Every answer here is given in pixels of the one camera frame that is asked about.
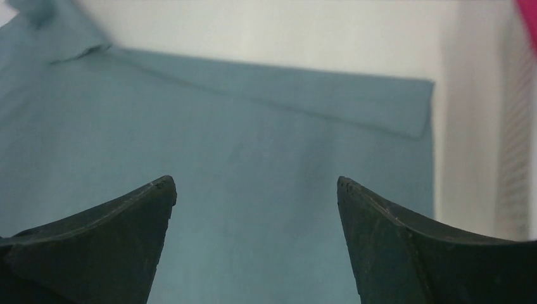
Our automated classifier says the blue-grey t shirt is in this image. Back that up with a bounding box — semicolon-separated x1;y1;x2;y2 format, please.
1;1;433;303

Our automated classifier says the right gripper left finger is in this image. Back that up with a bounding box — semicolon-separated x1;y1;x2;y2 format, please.
1;175;177;304

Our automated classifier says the white plastic laundry basket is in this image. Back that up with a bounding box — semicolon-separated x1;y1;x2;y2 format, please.
495;11;536;241

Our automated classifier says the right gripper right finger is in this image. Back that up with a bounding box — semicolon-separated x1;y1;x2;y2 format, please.
337;177;536;304

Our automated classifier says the red t shirt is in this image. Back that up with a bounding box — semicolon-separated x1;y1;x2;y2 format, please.
515;0;537;53

